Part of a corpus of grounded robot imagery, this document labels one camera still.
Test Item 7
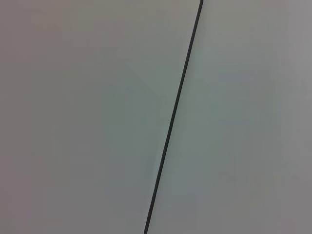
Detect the dark seam between white panels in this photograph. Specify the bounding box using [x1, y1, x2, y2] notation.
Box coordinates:
[143, 0, 204, 234]

